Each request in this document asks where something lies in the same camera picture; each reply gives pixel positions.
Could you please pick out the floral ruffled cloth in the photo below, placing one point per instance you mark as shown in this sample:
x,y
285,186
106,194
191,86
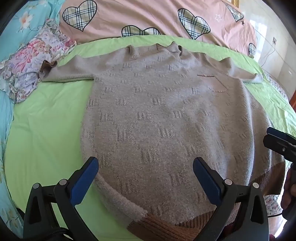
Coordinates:
x,y
30,60

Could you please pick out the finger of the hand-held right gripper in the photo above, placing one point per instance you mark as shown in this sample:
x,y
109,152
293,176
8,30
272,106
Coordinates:
x,y
277,143
278,132

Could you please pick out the grey knit sweater brown hem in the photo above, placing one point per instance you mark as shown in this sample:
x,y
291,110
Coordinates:
x,y
161,120

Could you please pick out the wall power outlet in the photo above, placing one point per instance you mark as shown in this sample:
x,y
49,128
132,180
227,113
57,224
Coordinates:
x,y
274,40

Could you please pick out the small-flower mattress cover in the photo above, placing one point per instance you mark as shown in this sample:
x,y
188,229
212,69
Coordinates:
x,y
278,83

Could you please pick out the person's right hand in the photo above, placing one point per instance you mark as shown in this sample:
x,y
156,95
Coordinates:
x,y
289,187

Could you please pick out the pink quilt with plaid hearts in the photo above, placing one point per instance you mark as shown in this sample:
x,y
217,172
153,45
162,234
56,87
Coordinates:
x,y
157,18

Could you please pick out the blue floral bed sheet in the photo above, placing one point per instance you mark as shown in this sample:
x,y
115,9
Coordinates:
x,y
9,129

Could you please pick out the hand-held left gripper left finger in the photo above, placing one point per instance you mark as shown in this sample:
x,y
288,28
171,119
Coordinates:
x,y
83,184

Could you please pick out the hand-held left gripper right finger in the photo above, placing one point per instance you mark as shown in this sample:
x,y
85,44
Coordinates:
x,y
208,182

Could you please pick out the gold picture frame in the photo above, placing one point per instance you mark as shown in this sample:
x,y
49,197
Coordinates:
x,y
234,2

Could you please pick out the light green bed sheet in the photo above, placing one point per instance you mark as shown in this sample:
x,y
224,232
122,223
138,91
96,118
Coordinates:
x,y
44,139

